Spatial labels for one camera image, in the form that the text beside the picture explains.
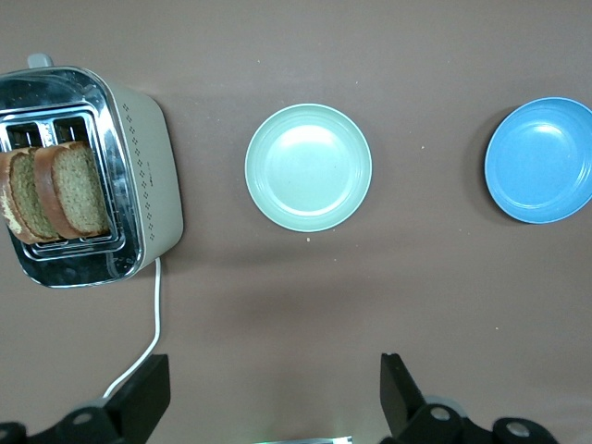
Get brown bread slice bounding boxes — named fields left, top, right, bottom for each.
left=0, top=147, right=61, bottom=245
left=32, top=141, right=112, bottom=241

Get white toaster power cord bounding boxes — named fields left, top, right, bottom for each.
left=102, top=256, right=163, bottom=400

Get beige chrome-topped toaster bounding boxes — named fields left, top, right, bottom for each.
left=0, top=54, right=185, bottom=289

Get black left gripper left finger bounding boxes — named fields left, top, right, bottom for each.
left=0, top=353, right=171, bottom=444

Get blue plate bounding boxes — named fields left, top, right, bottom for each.
left=484, top=96, right=592, bottom=226

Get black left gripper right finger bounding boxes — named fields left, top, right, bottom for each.
left=379, top=352, right=556, bottom=444

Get light green plate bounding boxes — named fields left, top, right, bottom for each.
left=244, top=103, right=374, bottom=233

